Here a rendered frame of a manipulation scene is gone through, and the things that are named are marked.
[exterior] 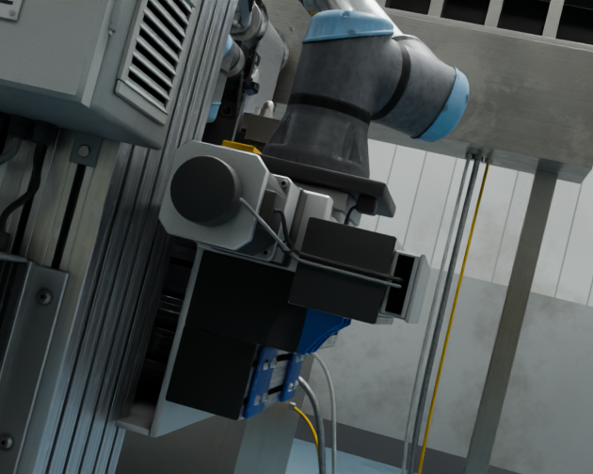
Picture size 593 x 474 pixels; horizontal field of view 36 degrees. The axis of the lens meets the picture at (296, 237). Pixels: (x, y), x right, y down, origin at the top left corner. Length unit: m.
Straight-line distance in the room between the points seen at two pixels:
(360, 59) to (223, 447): 0.93
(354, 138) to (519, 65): 1.31
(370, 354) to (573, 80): 2.04
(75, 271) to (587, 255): 3.47
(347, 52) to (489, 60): 1.29
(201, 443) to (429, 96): 0.90
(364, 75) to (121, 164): 0.42
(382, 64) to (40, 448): 0.66
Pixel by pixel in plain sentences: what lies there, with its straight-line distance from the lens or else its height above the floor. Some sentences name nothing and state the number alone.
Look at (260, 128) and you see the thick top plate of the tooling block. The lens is 2.12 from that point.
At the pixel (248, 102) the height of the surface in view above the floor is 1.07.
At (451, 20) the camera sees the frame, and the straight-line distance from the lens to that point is 2.52.
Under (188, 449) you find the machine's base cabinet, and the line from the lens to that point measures 1.89.
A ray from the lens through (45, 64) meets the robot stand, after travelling 0.73.
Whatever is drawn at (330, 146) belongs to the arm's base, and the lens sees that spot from 1.19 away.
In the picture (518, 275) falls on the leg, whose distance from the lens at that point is 2.55.
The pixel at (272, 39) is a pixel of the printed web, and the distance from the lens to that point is 2.33.
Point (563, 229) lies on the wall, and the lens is 4.22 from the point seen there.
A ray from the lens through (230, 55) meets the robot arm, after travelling 1.93.
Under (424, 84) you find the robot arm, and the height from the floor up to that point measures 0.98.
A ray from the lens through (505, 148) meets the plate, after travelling 2.43.
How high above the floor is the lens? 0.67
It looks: 3 degrees up
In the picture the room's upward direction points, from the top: 14 degrees clockwise
